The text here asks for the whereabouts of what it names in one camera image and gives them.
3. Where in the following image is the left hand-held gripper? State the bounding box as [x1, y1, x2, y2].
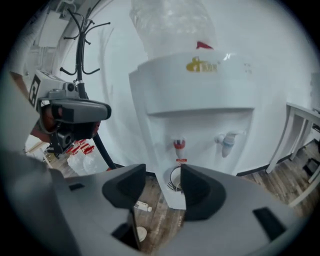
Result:
[28, 70, 112, 154]

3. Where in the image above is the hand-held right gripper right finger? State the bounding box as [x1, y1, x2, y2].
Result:
[154, 163, 311, 256]

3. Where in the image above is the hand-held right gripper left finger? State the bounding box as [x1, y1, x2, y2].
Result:
[4, 148, 151, 256]

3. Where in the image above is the white bowl with dark rim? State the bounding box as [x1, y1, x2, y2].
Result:
[163, 165, 186, 194]

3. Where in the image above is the person's left forearm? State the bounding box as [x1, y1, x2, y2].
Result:
[9, 71, 35, 101]

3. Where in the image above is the person's left hand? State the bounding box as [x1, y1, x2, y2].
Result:
[37, 106, 57, 137]

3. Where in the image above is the black coat rack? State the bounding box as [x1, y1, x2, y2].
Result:
[59, 7, 118, 172]

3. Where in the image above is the small white box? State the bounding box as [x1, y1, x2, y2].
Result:
[134, 201, 153, 213]

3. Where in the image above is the light wooden desk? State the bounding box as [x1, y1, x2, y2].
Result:
[24, 139, 55, 169]

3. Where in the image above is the round beige disc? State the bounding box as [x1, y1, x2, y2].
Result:
[136, 226, 148, 243]

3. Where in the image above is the person's white printed t-shirt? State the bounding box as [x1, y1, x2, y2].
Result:
[0, 82, 41, 151]

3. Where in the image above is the white water dispenser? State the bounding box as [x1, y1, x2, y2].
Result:
[128, 51, 260, 211]

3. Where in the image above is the large clear dispenser bottle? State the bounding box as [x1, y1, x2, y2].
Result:
[129, 0, 217, 60]

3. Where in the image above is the white table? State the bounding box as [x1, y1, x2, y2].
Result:
[266, 101, 320, 208]

